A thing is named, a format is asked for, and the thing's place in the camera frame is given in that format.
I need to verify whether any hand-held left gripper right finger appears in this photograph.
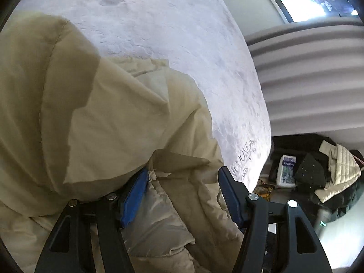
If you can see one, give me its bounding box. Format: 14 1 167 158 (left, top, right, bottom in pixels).
218 166 333 273

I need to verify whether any white and blue box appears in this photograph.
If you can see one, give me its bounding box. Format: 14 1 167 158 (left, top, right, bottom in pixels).
276 155 298 188

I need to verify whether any yellow patterned object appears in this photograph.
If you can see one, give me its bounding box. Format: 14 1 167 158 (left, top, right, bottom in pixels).
256 180 275 202

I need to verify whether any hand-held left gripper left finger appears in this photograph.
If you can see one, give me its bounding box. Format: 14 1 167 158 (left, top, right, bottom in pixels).
34 168 149 273

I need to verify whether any white quilted jacket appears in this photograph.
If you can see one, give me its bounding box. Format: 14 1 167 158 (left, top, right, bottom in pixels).
314 141 361 204

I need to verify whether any dark clothing pile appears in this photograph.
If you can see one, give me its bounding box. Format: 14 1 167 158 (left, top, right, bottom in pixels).
271 134 364 225

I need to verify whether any dark framed screen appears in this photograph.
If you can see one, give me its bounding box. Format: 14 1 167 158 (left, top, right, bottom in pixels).
267 0 361 23

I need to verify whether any beige puffer jacket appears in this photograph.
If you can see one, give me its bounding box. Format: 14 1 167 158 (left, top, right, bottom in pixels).
0 11 248 273

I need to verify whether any white ribbed panel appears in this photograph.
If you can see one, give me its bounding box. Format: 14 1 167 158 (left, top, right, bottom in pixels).
245 17 364 135

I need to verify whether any black dotted bag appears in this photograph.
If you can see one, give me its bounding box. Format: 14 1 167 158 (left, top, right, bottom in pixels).
294 153 326 190

